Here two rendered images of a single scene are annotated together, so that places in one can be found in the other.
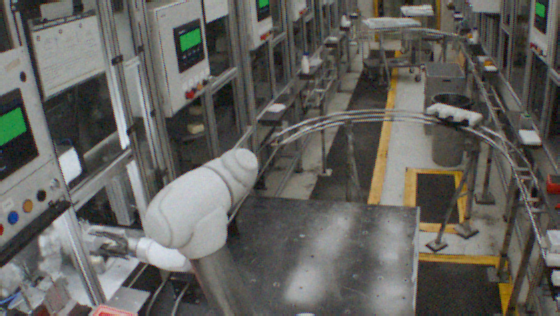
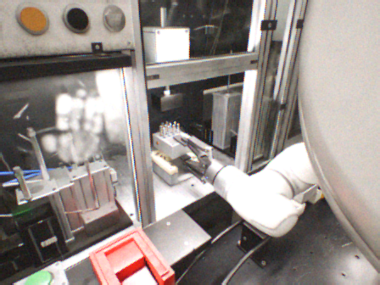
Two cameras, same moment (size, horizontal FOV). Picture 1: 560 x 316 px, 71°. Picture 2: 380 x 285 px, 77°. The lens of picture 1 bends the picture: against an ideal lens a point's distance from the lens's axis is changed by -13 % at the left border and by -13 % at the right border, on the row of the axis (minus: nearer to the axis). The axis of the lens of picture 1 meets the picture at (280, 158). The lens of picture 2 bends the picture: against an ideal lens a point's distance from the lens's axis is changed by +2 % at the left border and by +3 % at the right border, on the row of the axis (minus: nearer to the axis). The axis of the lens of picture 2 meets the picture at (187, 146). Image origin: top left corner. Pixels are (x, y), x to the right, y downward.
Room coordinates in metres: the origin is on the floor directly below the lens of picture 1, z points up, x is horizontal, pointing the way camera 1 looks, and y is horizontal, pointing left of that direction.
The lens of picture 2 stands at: (0.77, 0.31, 1.42)
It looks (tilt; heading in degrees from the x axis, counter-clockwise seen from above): 28 degrees down; 34
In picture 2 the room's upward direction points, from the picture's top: straight up
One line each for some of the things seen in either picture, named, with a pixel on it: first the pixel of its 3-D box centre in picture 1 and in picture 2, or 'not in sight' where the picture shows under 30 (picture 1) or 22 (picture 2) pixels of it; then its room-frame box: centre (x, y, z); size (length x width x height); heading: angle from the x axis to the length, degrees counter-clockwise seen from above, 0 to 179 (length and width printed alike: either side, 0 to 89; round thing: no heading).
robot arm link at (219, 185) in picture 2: (147, 250); (230, 182); (1.29, 0.51, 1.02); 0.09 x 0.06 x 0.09; 162
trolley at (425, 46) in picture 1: (418, 32); not in sight; (7.52, -2.59, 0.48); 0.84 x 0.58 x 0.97; 170
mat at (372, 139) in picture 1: (373, 97); not in sight; (5.61, -1.31, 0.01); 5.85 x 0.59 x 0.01; 162
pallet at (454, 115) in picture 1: (453, 117); not in sight; (2.71, -1.21, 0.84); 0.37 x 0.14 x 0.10; 40
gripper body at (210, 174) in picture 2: (130, 246); (212, 170); (1.31, 0.58, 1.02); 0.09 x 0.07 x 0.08; 72
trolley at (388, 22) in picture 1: (391, 47); not in sight; (6.44, -1.80, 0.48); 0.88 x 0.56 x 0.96; 90
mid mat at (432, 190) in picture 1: (436, 196); not in sight; (3.03, -1.26, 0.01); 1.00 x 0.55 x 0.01; 162
